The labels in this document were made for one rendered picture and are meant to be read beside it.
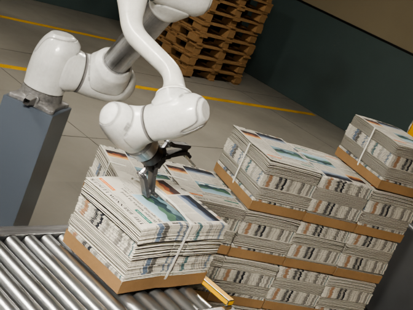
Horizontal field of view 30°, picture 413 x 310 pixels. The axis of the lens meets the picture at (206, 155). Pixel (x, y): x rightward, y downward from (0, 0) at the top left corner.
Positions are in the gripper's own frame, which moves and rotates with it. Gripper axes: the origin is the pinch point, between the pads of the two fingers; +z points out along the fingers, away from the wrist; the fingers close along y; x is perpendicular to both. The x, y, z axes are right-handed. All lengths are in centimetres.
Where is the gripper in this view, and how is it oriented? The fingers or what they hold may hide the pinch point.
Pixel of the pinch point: (176, 179)
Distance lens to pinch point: 237.2
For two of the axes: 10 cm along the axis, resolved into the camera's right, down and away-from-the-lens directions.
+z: 4.0, 4.6, 7.9
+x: 6.5, 4.6, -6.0
